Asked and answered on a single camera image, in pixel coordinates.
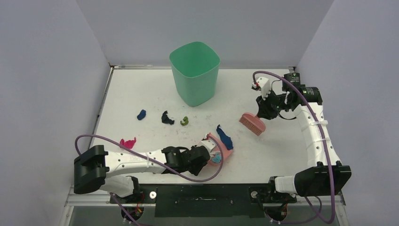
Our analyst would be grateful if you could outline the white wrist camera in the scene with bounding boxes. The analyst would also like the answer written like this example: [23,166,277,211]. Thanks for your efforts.
[251,77,271,100]
[198,133,220,154]

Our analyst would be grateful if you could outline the dark navy paper scrap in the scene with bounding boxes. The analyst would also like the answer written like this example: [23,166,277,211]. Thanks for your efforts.
[161,111,175,125]

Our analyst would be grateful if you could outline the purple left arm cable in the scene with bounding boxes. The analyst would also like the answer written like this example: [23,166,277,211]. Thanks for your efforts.
[74,133,225,226]

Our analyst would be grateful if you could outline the green paper scrap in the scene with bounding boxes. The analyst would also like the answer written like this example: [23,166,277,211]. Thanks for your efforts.
[180,116,189,126]

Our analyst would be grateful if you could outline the pink plastic dustpan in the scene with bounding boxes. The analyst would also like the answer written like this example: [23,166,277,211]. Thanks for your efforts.
[208,133,234,166]

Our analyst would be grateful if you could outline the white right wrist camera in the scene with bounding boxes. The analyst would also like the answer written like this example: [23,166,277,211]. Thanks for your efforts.
[251,77,271,100]

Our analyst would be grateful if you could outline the small blue paper scrap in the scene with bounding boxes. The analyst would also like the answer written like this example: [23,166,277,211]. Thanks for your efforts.
[137,109,146,121]

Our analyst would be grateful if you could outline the magenta paper scrap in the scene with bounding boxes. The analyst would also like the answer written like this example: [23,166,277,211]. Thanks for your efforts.
[120,137,136,149]

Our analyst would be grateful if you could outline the green plastic bin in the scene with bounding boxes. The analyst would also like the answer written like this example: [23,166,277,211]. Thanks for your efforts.
[169,41,221,107]

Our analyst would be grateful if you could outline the aluminium frame rail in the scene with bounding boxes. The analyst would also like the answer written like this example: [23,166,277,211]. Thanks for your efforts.
[64,186,346,206]

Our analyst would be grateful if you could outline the light blue paper scrap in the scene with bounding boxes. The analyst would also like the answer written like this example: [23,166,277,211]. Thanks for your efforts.
[210,153,222,164]

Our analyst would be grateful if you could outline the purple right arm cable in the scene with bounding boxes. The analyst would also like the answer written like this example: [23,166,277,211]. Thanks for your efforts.
[252,71,336,225]

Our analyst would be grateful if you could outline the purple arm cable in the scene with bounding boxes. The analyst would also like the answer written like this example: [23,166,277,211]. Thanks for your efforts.
[252,71,336,225]
[74,133,225,226]

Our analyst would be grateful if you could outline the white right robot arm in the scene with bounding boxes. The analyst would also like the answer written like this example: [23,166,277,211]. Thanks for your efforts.
[252,71,351,202]

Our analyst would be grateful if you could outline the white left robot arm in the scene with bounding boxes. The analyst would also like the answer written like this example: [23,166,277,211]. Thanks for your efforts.
[74,145,210,203]

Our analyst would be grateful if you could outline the pink hand brush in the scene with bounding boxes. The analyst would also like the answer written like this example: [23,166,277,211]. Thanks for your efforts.
[239,113,266,136]

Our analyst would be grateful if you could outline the long blue paper scrap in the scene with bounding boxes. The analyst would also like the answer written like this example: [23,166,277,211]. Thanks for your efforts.
[216,124,234,150]

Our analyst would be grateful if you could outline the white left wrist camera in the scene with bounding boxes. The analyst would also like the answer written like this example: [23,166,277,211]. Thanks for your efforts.
[198,133,220,154]

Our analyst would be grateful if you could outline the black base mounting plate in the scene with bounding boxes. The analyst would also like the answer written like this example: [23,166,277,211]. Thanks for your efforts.
[110,184,282,218]

